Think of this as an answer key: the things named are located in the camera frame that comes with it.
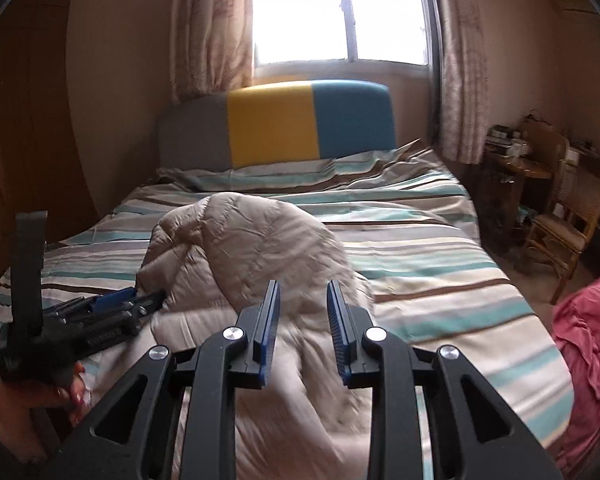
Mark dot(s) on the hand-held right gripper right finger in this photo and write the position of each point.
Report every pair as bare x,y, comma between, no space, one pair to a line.
337,335

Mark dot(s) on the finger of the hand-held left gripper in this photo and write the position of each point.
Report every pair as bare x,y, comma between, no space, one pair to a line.
115,299
147,302

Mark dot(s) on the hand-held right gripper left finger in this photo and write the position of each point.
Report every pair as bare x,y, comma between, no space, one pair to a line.
270,340

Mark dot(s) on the white quilted duvet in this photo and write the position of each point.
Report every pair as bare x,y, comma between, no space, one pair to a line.
260,245

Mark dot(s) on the person's left hand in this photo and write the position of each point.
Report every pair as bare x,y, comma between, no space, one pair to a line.
72,392

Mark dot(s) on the striped bed sheet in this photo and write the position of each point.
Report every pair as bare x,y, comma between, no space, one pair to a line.
430,260

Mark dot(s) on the striped pillow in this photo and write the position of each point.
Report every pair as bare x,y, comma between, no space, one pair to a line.
260,175

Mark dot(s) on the brown wooden wardrobe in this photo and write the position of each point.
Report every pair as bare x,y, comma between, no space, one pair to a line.
25,110

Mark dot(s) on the grey yellow blue headboard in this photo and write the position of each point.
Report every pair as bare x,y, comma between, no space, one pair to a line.
280,125

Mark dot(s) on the wooden rattan chair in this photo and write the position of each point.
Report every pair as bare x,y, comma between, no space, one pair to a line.
555,230

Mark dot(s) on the wooden side table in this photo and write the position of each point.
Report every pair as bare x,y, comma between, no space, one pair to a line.
520,170

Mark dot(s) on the pink ruffled cloth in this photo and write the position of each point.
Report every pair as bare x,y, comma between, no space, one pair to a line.
590,350

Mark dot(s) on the clutter of small boxes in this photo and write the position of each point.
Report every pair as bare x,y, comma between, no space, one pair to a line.
505,142

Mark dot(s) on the beige patterned curtain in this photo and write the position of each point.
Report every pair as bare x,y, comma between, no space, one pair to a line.
210,25
462,60

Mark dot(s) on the bright window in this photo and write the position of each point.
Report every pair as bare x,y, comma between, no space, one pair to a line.
340,10

